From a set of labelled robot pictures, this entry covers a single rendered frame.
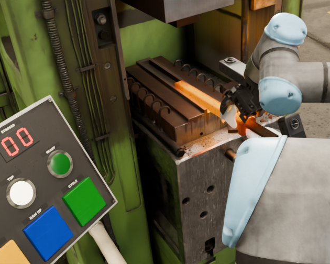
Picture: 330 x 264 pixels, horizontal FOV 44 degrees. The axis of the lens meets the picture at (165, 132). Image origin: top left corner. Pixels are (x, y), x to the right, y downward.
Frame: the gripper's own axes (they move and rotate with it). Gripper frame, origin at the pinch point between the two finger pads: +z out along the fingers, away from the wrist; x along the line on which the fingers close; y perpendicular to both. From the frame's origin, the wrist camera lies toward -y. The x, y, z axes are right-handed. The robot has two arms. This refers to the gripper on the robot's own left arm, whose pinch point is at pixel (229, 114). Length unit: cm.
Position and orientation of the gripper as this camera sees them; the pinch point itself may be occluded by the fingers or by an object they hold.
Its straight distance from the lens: 110.4
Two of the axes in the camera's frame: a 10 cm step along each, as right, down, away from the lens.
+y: 4.8, 7.9, -3.7
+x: 8.6, -3.4, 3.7
